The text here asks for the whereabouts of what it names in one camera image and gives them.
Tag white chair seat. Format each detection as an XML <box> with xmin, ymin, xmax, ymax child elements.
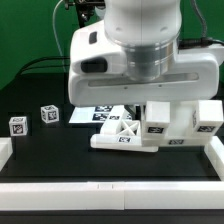
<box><xmin>142</xmin><ymin>100</ymin><xmax>216</xmax><ymax>147</ymax></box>

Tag white wall block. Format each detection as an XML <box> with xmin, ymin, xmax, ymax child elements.
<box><xmin>204</xmin><ymin>136</ymin><xmax>224</xmax><ymax>182</ymax></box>
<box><xmin>0</xmin><ymin>138</ymin><xmax>13</xmax><ymax>171</ymax></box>

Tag white chair back frame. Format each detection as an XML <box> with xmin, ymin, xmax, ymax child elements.
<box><xmin>90</xmin><ymin>105</ymin><xmax>158</xmax><ymax>152</ymax></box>

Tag grey thin cable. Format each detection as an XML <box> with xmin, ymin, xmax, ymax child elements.
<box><xmin>52</xmin><ymin>0</ymin><xmax>67</xmax><ymax>74</ymax></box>

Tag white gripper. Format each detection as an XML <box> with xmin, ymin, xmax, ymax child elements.
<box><xmin>68</xmin><ymin>53</ymin><xmax>219</xmax><ymax>120</ymax></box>

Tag black cables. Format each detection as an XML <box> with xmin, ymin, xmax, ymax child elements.
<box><xmin>14</xmin><ymin>54</ymin><xmax>73</xmax><ymax>78</ymax></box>

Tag white right wall block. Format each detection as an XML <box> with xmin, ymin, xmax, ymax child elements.
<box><xmin>204</xmin><ymin>136</ymin><xmax>224</xmax><ymax>182</ymax></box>

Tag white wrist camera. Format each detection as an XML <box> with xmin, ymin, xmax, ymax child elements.
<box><xmin>70</xmin><ymin>21</ymin><xmax>127</xmax><ymax>75</ymax></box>

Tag white tag base sheet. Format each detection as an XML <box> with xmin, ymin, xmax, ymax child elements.
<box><xmin>69</xmin><ymin>105</ymin><xmax>132</xmax><ymax>124</ymax></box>

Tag white left wall block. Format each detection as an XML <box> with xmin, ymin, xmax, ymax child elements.
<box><xmin>0</xmin><ymin>138</ymin><xmax>13</xmax><ymax>171</ymax></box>

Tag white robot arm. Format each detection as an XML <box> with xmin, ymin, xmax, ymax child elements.
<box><xmin>68</xmin><ymin>0</ymin><xmax>220</xmax><ymax>107</ymax></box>

